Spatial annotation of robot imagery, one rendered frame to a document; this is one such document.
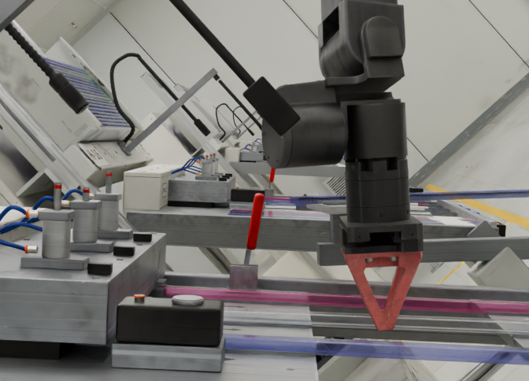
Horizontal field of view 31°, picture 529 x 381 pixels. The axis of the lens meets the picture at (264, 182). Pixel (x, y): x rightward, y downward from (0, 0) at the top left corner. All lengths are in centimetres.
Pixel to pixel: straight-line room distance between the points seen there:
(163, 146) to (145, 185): 338
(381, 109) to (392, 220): 10
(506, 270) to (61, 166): 88
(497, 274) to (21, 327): 78
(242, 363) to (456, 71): 794
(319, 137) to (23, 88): 125
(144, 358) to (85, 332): 5
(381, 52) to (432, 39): 776
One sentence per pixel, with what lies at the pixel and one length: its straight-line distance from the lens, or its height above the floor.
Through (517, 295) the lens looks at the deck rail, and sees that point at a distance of 110.
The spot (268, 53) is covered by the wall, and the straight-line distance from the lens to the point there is 850.
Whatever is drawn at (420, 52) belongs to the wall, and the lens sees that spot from 858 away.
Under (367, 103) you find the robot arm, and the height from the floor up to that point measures 110.
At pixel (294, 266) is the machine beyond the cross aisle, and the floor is 53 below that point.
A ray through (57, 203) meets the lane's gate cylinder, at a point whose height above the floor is 121.
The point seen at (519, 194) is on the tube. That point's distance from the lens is 137.
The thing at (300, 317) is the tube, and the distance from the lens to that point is 87.
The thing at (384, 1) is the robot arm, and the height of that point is 115.
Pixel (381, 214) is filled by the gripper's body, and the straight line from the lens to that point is 84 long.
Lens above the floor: 113
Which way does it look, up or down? 1 degrees down
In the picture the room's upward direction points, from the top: 42 degrees counter-clockwise
